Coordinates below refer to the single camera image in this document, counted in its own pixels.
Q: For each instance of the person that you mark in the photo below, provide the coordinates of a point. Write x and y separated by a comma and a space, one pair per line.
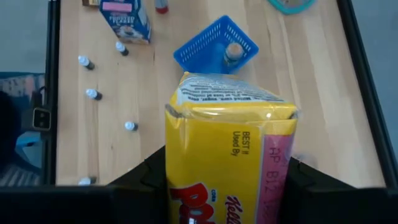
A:
7, 130

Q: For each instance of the blue Frosted Flakes cereal box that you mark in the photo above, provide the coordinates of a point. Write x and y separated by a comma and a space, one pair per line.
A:
127, 25

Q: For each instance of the teal-rimmed metal box grater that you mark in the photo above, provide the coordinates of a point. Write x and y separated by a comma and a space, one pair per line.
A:
290, 11

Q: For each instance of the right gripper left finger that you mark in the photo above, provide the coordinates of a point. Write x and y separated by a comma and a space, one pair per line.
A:
77, 205

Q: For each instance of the labelled glass spice jar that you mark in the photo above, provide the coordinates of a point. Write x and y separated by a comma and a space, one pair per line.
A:
234, 53

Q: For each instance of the yellow Corn Pops cereal box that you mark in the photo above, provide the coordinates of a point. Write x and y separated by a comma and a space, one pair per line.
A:
217, 149

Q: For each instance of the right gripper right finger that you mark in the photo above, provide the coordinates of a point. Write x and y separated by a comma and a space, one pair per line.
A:
342, 205

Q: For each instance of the black aluminium table frame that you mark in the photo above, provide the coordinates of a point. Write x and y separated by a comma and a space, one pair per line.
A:
51, 93

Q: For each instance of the black depth camera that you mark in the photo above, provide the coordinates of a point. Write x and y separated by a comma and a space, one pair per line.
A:
41, 119

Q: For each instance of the blue slotted plastic basket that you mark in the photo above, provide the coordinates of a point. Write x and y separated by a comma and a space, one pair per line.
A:
202, 56

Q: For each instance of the small blue dropper bottle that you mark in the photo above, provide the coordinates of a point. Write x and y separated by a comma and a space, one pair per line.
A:
130, 126

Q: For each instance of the brown foil packet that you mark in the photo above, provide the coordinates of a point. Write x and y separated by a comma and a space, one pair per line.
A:
90, 2

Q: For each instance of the red squeeze bottle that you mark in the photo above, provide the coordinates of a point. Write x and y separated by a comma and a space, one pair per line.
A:
161, 7

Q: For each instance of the small dark dropper bottle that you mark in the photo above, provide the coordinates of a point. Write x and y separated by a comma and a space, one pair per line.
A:
94, 94
122, 49
87, 63

